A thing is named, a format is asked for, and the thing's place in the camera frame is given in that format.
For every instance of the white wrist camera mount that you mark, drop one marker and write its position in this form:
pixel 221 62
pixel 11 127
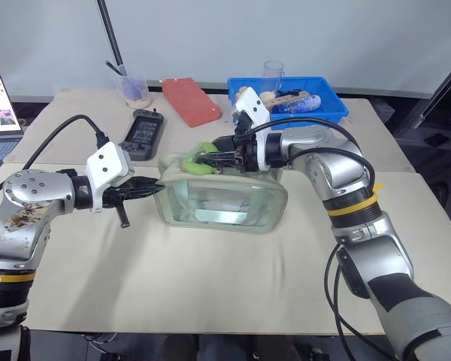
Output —
pixel 107 165
pixel 253 105

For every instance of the blue plastic bin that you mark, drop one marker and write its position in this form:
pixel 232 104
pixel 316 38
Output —
pixel 330 101

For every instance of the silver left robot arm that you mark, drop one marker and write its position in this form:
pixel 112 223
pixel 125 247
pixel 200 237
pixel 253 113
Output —
pixel 30 192

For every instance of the clear cup with purple contents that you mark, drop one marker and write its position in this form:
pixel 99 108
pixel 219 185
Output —
pixel 135 90

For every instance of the green pouch with clear window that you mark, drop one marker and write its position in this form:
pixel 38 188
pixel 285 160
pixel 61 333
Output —
pixel 173 222

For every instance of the dark metal stand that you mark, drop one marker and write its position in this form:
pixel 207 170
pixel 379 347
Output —
pixel 443 105

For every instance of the black handheld game console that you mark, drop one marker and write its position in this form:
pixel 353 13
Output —
pixel 144 131

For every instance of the cream table cloth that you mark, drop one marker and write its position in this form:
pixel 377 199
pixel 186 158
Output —
pixel 173 282
pixel 79 109

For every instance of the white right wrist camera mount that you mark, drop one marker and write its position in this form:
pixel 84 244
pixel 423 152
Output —
pixel 253 105

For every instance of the blue purple plush toy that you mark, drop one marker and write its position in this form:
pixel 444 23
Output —
pixel 300 104

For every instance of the clear empty plastic cup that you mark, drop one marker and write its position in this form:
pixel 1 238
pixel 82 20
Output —
pixel 273 75

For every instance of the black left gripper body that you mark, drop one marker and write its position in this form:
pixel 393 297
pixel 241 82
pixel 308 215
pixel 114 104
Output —
pixel 116 195

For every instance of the beige round toy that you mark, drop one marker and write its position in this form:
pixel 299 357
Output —
pixel 242 92

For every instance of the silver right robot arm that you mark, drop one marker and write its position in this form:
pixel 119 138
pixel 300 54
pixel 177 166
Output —
pixel 342 176

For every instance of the wooden block toy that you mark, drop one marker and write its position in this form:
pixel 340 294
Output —
pixel 282 99

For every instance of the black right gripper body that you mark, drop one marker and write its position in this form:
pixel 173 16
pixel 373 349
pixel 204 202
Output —
pixel 248 150

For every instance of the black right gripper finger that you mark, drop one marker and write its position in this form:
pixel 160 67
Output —
pixel 225 143
pixel 220 159

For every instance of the black pole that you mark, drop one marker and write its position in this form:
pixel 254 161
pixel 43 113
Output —
pixel 111 34

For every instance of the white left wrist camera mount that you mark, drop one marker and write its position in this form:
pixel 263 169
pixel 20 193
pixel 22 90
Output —
pixel 107 165

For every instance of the open laptop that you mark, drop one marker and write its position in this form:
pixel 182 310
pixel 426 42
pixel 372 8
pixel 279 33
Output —
pixel 0 109

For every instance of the red sponge block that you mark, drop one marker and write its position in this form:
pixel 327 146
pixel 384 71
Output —
pixel 189 101

